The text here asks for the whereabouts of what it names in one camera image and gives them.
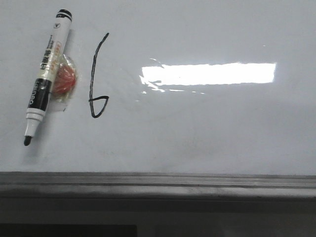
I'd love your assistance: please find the black and white whiteboard marker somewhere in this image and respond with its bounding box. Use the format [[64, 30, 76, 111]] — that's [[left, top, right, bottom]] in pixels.
[[24, 9, 72, 146]]

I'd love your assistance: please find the red round magnet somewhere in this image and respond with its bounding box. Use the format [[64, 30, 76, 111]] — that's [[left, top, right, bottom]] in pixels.
[[52, 65, 76, 95]]

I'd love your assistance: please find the white whiteboard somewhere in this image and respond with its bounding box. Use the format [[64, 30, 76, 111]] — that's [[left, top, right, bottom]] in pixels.
[[0, 0, 316, 175]]

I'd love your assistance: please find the grey metal whiteboard tray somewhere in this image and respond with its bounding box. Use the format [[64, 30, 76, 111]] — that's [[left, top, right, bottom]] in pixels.
[[0, 172, 316, 199]]

